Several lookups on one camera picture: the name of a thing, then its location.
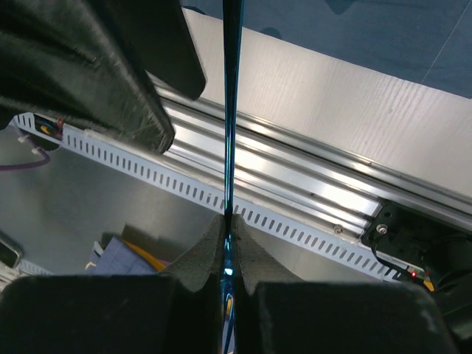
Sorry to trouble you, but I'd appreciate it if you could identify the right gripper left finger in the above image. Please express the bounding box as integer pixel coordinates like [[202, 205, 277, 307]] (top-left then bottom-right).
[[1, 216, 226, 353]]

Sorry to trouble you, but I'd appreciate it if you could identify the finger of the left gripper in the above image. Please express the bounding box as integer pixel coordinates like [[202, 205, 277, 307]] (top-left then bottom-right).
[[1, 1, 175, 154], [91, 0, 206, 100]]

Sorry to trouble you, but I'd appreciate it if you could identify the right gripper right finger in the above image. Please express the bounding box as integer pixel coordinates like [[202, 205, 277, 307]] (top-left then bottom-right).
[[232, 215, 458, 353]]

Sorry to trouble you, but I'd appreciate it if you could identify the blue metallic fork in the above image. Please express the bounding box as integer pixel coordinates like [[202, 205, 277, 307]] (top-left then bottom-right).
[[222, 1, 244, 353]]

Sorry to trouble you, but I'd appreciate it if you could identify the white slotted cable duct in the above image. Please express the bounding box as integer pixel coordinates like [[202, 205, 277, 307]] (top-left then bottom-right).
[[14, 112, 406, 283]]

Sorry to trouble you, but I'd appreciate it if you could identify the aluminium mounting rail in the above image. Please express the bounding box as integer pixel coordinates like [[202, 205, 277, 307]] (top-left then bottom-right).
[[155, 80, 471, 235]]

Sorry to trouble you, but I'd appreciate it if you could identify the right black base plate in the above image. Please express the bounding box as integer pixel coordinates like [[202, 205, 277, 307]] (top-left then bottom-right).
[[360, 201, 472, 340]]

